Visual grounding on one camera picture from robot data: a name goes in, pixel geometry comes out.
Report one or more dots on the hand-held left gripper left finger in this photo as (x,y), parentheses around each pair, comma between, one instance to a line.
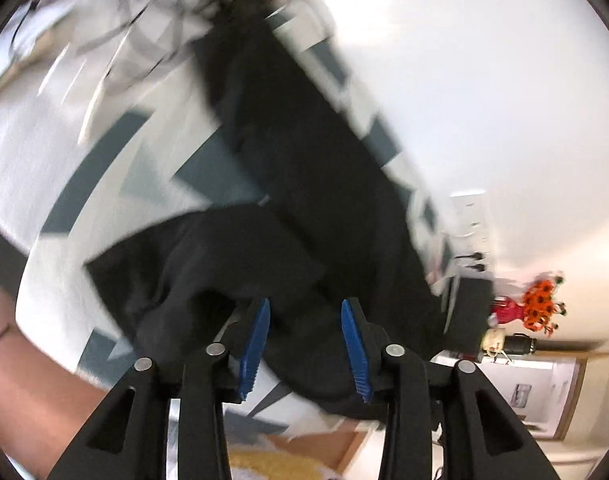
(254,345)

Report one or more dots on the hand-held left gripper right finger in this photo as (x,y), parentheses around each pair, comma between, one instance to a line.
(357,350)

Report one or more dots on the wooden door frame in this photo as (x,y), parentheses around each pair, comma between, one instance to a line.
(576,395)

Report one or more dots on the black garment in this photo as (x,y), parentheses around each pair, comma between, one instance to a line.
(304,170)

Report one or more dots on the white wall socket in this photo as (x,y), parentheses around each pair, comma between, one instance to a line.
(472,220)

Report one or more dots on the black thermos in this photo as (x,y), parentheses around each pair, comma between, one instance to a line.
(519,345)

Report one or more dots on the patterned ironing board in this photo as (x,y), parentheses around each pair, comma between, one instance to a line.
(29,170)

